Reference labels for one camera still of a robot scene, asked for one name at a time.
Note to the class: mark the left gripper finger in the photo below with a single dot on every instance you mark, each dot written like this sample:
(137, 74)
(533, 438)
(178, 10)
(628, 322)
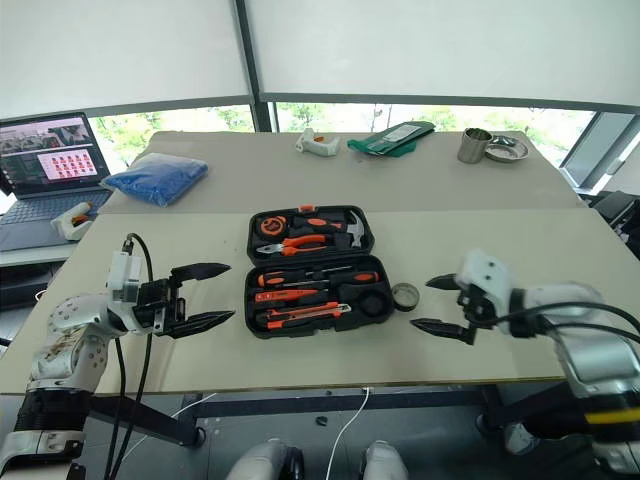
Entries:
(200, 271)
(200, 322)

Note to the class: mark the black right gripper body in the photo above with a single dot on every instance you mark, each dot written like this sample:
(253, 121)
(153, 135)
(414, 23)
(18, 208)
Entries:
(477, 305)

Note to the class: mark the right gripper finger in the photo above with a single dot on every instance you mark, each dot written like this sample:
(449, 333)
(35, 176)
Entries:
(445, 328)
(447, 282)

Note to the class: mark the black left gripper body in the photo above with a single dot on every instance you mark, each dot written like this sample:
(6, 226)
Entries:
(157, 305)

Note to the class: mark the red voltage tester pen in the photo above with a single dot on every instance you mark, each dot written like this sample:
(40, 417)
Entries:
(285, 295)

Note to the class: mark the orange black utility knife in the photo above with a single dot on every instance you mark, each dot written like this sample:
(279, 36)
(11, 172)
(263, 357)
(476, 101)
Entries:
(300, 315)

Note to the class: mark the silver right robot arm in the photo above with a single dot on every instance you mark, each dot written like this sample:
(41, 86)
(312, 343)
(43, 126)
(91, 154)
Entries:
(595, 360)

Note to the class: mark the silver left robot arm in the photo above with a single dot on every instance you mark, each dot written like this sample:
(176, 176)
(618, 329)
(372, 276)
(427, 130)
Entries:
(75, 315)

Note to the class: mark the black tool case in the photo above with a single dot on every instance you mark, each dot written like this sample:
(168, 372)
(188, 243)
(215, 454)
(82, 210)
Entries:
(385, 280)

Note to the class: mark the grey tape roll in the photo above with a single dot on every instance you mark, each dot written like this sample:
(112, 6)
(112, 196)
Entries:
(405, 296)

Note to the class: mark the black tape roll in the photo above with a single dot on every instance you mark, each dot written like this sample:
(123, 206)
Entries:
(373, 304)

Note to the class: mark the orange black tape measure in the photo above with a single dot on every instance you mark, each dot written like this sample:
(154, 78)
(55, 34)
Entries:
(272, 225)

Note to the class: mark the blue plastic bag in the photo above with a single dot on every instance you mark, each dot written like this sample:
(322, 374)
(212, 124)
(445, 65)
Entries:
(155, 177)

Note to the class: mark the steel claw hammer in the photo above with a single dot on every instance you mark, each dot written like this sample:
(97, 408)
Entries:
(357, 227)

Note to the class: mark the white orange plastic gadget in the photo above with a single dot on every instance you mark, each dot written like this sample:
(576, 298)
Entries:
(75, 220)

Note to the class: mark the steel cup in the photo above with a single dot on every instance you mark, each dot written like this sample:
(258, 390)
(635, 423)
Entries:
(472, 146)

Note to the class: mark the steel dish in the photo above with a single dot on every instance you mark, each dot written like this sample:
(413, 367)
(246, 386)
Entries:
(507, 151)

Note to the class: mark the grey rounded shape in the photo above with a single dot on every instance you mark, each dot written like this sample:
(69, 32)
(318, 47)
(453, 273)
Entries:
(265, 462)
(385, 462)

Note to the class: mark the small black floor object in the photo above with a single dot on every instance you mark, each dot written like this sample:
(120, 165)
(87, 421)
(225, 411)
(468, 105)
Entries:
(321, 420)

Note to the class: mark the dark green foil pouch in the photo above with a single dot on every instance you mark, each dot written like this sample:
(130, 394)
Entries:
(400, 132)

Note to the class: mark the open laptop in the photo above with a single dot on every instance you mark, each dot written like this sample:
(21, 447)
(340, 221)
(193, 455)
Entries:
(50, 165)

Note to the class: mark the white roller blind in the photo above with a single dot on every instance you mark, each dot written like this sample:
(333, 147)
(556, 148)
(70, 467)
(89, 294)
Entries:
(450, 45)
(120, 50)

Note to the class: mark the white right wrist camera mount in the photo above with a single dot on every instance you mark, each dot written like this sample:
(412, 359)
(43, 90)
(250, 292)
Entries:
(487, 275)

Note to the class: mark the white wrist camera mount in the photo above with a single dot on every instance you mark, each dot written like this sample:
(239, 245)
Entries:
(123, 275)
(487, 275)

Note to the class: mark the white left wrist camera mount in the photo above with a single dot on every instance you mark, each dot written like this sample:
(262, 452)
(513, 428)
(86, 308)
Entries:
(123, 275)

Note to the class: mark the black table frame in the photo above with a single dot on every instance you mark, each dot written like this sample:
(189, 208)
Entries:
(150, 422)

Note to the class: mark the dark window frame post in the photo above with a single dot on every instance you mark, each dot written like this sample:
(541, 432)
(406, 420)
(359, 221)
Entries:
(252, 60)

